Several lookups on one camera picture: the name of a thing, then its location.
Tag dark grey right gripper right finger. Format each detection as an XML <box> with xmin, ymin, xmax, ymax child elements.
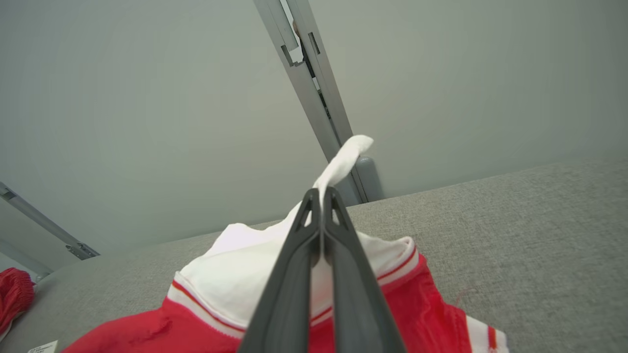
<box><xmin>323</xmin><ymin>186</ymin><xmax>408</xmax><ymax>353</ymax></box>

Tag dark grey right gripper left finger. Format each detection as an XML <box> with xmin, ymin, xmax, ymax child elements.
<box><xmin>237</xmin><ymin>188</ymin><xmax>322</xmax><ymax>353</ymax></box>

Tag red shorts with white waistband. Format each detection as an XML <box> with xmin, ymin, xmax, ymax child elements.
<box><xmin>27</xmin><ymin>135</ymin><xmax>511</xmax><ymax>353</ymax></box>

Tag red crinkled garment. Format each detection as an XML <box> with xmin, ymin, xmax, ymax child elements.
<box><xmin>0</xmin><ymin>267</ymin><xmax>36</xmax><ymax>341</ymax></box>

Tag grey rounded post foot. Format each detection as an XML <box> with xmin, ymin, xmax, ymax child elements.
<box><xmin>356</xmin><ymin>156</ymin><xmax>386</xmax><ymax>202</ymax></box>

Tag grey aluminium partition post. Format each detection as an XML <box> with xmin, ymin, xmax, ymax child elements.
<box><xmin>253</xmin><ymin>0</ymin><xmax>368</xmax><ymax>206</ymax></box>

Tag grey partition rail with bracket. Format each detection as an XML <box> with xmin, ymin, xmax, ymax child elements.
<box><xmin>0</xmin><ymin>180</ymin><xmax>101</xmax><ymax>280</ymax></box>

